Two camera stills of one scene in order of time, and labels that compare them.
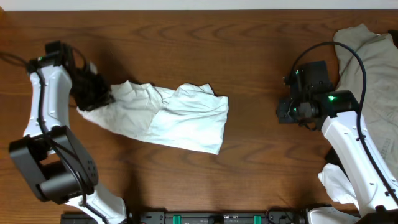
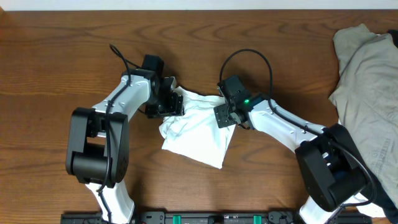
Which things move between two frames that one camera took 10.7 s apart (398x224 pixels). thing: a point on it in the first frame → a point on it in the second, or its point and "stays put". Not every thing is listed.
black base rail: [271, 216] stays put
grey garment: [379, 109] stays put
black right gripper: [285, 111] → [222, 116]
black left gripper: [94, 94] → [173, 101]
